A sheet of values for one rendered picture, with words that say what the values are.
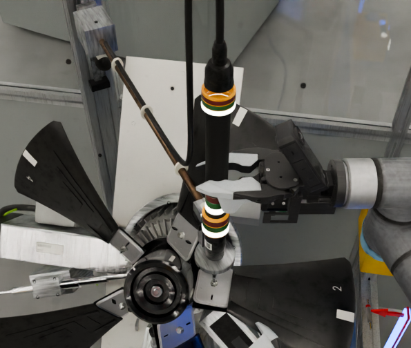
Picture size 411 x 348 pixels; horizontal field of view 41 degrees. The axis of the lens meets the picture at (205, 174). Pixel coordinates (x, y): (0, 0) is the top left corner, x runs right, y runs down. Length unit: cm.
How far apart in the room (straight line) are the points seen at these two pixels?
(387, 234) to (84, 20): 80
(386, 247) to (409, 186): 11
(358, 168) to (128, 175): 60
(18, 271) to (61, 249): 141
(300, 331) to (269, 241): 109
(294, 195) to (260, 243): 131
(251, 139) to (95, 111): 71
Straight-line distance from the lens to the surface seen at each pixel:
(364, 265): 132
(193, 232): 100
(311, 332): 102
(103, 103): 154
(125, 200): 126
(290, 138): 73
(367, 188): 81
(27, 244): 123
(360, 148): 172
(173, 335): 107
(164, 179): 123
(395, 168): 83
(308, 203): 84
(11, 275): 260
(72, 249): 120
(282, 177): 79
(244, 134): 96
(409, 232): 89
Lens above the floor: 207
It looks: 47 degrees down
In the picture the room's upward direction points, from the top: straight up
